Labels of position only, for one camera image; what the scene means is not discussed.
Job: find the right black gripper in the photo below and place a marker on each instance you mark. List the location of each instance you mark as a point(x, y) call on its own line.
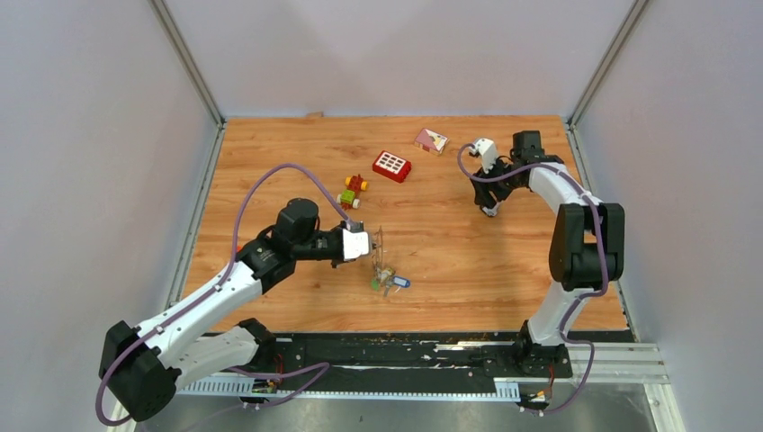
point(483, 193)

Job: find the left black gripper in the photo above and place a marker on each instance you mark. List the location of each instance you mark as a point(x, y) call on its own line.
point(339, 229)

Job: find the bunch of coloured keys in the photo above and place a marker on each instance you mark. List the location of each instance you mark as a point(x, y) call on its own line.
point(387, 281)

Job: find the large clear keyring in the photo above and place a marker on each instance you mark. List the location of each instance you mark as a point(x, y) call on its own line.
point(377, 250)

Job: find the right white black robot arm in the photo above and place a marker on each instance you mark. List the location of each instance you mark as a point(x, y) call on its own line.
point(587, 247)

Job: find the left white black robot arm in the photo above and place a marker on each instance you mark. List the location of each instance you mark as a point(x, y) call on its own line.
point(145, 365)

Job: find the colourful toy brick car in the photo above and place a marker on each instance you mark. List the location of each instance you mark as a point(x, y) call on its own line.
point(349, 198)

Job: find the red window toy brick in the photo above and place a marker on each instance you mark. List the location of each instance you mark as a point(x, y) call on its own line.
point(392, 167)

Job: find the pink picture toy block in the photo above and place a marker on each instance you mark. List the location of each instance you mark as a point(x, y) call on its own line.
point(431, 141)

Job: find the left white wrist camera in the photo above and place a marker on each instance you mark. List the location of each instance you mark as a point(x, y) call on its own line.
point(355, 244)

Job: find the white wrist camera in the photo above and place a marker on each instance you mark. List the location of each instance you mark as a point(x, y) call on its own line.
point(485, 150)
point(355, 244)

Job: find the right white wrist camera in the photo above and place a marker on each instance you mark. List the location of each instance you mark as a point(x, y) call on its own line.
point(485, 150)

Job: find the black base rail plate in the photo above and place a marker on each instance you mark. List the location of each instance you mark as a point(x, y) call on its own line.
point(465, 366)

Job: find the right aluminium frame post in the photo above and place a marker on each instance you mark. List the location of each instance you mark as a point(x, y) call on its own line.
point(612, 52)

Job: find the aluminium frame post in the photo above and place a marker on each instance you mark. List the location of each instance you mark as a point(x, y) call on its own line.
point(612, 52)
point(176, 39)

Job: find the left aluminium frame post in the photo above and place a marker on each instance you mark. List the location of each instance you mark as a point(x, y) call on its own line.
point(176, 39)

